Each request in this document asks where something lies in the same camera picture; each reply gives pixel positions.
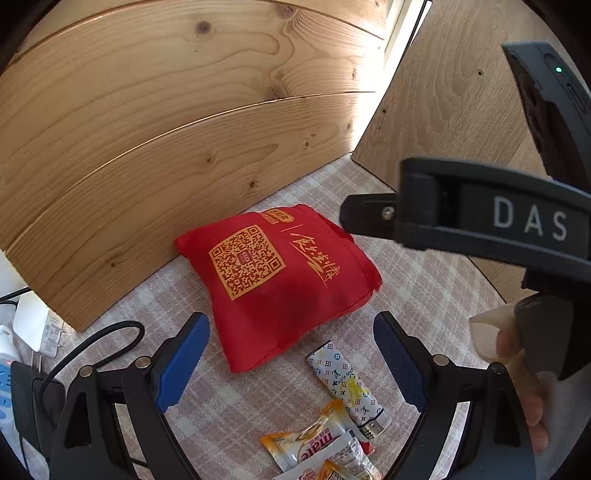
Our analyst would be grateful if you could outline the white charger plug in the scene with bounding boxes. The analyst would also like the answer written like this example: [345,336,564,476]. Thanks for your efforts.
[13,294,64,359]

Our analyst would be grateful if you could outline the knotty pine wood panel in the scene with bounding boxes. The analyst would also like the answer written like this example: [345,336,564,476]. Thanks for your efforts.
[0,0,393,333]

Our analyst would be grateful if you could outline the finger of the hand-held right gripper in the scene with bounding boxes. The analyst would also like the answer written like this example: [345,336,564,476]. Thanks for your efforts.
[339,193,400,239]

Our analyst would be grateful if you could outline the black cable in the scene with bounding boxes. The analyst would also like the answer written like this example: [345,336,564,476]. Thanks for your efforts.
[39,320,145,409]

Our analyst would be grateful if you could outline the white creamer sachet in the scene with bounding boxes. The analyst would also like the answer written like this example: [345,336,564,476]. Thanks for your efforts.
[272,431,371,480]

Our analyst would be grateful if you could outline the white and blue packet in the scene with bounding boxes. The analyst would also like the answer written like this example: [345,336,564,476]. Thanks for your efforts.
[0,323,25,446]

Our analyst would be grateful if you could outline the yellow creamer sachet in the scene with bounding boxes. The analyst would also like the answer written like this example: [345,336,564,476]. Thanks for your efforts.
[260,399,376,472]
[318,458,384,480]

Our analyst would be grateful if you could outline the white patterned lighter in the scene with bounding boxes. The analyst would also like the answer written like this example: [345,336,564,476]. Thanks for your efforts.
[305,340,393,438]

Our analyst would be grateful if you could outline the red printed cloth bag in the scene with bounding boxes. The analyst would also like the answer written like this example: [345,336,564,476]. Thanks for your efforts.
[174,203,383,374]

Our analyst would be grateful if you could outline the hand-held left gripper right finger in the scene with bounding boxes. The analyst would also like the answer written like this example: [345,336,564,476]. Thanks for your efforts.
[373,311,537,480]

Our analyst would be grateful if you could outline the oak veneer board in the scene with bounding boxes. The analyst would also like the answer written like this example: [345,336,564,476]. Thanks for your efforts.
[351,0,591,308]

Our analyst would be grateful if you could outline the person's right hand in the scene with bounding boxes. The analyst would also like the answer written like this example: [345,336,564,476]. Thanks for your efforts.
[468,305,562,457]

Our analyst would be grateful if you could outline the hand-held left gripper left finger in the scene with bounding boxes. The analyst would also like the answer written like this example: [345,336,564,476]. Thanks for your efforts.
[48,312,211,480]

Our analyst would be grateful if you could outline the pink plaid cloth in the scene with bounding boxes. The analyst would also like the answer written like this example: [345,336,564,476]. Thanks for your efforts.
[21,159,522,480]

